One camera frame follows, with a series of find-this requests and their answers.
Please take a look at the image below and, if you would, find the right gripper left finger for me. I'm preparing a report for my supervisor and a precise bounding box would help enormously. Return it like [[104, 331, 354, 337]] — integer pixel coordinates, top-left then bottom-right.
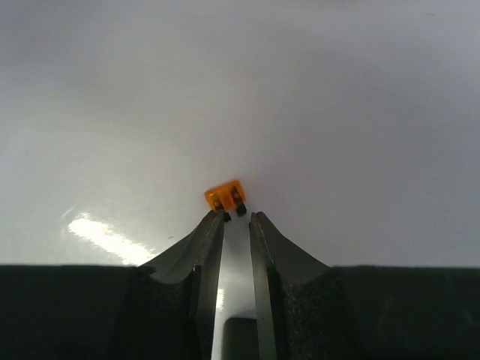
[[1, 211, 224, 359]]

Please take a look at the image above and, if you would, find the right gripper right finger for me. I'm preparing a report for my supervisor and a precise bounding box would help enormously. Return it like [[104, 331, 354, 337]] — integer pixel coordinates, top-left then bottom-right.
[[249, 212, 479, 359]]

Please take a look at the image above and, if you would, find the orange fuse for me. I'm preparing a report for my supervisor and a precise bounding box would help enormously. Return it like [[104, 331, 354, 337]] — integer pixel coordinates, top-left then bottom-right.
[[204, 180, 247, 222]]

